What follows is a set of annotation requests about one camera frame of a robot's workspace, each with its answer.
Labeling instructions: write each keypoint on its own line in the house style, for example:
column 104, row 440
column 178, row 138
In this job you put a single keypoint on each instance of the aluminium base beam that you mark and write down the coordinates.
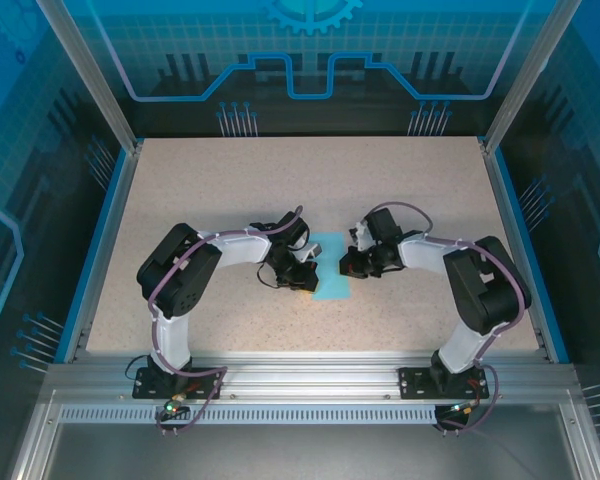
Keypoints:
column 305, row 375

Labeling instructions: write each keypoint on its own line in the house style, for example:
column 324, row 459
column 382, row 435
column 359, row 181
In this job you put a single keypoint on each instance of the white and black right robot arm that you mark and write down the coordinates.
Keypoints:
column 455, row 345

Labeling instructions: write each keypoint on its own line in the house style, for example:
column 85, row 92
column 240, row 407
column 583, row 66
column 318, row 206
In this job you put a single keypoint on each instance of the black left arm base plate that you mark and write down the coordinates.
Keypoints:
column 142, row 390

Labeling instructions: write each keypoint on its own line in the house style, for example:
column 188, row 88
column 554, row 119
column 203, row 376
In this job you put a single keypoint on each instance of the aluminium and blue side rail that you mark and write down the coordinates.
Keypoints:
column 516, row 235
column 111, row 235

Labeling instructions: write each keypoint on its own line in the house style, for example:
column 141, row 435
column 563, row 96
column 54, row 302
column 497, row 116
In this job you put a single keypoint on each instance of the grey metal base sheet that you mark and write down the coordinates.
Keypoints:
column 300, row 450

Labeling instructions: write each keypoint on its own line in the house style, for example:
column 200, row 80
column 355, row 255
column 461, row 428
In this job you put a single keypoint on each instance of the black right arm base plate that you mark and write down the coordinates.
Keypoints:
column 410, row 385

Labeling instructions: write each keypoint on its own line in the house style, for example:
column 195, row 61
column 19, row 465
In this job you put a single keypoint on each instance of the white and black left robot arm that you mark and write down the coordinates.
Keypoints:
column 172, row 335

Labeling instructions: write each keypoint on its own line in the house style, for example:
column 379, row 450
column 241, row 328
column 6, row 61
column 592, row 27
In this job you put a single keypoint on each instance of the aluminium frame post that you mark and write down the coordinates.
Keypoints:
column 94, row 75
column 526, row 75

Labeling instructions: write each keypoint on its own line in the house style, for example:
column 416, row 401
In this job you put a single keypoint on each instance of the aluminium lower frame rail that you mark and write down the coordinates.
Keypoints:
column 35, row 440
column 590, row 462

